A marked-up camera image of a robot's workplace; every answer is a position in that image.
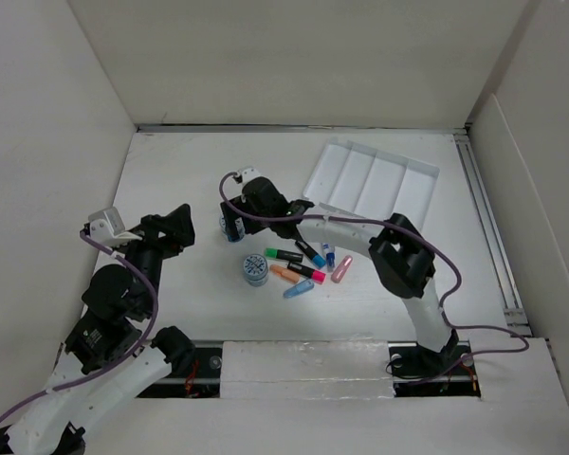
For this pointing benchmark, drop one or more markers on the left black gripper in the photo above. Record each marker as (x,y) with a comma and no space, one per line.
(177,226)

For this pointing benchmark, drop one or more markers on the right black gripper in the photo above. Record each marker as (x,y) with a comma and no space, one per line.
(229,216)

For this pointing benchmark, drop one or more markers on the green black highlighter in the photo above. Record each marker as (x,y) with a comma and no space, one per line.
(283,255)

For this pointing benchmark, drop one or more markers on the orange eraser cap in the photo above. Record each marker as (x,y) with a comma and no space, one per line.
(285,273)

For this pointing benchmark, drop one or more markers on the blue black highlighter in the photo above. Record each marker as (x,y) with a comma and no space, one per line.
(311,254)

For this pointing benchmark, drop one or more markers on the pink black highlighter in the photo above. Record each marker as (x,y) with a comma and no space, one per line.
(307,272)

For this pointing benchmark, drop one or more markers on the white blue glue tube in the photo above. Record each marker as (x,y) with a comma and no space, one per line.
(329,253)

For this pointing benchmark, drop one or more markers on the pink eraser cap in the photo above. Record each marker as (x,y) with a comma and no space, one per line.
(341,269)

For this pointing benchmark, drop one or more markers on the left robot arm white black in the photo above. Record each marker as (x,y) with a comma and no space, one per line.
(112,353)

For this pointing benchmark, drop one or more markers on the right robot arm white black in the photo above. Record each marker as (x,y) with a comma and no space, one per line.
(402,258)

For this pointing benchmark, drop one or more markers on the light blue eraser cap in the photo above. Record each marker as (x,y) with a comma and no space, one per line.
(299,289)

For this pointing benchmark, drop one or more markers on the white divided organizer tray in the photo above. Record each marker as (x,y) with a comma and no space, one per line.
(367,182)

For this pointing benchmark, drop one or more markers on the white foam block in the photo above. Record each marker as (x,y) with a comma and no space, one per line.
(306,370)

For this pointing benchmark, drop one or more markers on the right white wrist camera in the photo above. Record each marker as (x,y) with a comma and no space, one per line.
(245,175)

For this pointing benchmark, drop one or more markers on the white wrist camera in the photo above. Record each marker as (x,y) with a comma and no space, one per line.
(105,226)
(245,175)

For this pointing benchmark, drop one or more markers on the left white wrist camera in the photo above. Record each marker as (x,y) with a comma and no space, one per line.
(105,226)

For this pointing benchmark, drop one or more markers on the back aluminium rail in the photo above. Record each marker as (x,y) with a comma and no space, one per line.
(149,128)

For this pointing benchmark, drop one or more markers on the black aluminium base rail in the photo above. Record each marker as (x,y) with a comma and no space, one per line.
(202,378)

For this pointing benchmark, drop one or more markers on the right aluminium side rail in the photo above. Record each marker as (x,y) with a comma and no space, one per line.
(515,316)

